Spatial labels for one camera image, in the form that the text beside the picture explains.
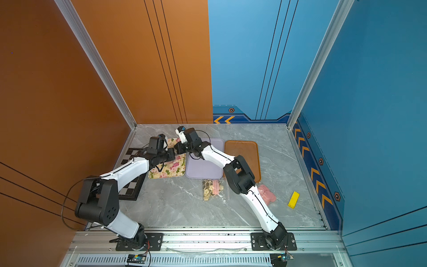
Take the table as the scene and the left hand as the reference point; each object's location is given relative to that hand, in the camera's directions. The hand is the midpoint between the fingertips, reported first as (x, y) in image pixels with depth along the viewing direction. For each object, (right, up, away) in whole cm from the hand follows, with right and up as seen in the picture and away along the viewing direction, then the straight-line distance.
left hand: (175, 150), depth 94 cm
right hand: (0, +3, +2) cm, 3 cm away
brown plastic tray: (+45, -2, +14) cm, 47 cm away
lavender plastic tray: (+16, -11, +2) cm, 20 cm away
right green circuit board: (+51, -45, -24) cm, 72 cm away
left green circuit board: (-11, -46, -22) cm, 52 cm away
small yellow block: (+64, -25, -10) cm, 69 cm away
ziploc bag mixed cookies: (+23, -21, -8) cm, 32 cm away
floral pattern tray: (-1, -11, +3) cm, 12 cm away
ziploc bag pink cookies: (+51, -23, -10) cm, 57 cm away
